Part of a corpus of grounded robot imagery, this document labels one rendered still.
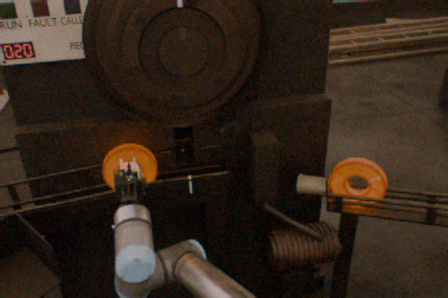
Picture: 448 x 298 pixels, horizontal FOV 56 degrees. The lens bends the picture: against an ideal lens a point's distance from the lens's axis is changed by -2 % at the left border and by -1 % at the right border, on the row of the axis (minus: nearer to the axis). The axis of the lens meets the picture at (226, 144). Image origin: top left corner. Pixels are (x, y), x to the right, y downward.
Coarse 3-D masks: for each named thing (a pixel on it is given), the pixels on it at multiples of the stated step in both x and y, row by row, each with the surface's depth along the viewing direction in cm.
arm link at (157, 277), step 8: (160, 264) 108; (160, 272) 108; (120, 280) 103; (144, 280) 103; (152, 280) 107; (160, 280) 108; (120, 288) 105; (128, 288) 104; (136, 288) 104; (144, 288) 106; (152, 288) 108; (120, 296) 108; (128, 296) 106; (136, 296) 107; (144, 296) 109
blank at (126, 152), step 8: (128, 144) 122; (136, 144) 123; (112, 152) 121; (120, 152) 120; (128, 152) 121; (136, 152) 121; (144, 152) 122; (104, 160) 123; (112, 160) 121; (128, 160) 122; (136, 160) 123; (144, 160) 123; (152, 160) 124; (104, 168) 122; (112, 168) 122; (144, 168) 124; (152, 168) 125; (104, 176) 123; (112, 176) 123; (152, 176) 126; (112, 184) 124
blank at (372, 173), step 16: (352, 160) 119; (368, 160) 119; (336, 176) 122; (352, 176) 120; (368, 176) 118; (384, 176) 118; (336, 192) 124; (352, 192) 124; (368, 192) 120; (384, 192) 118
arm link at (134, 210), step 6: (132, 204) 105; (138, 204) 106; (120, 210) 105; (126, 210) 104; (132, 210) 104; (138, 210) 105; (144, 210) 106; (114, 216) 107; (120, 216) 104; (126, 216) 103; (132, 216) 103; (138, 216) 103; (144, 216) 104; (114, 222) 106; (150, 222) 106; (114, 228) 105
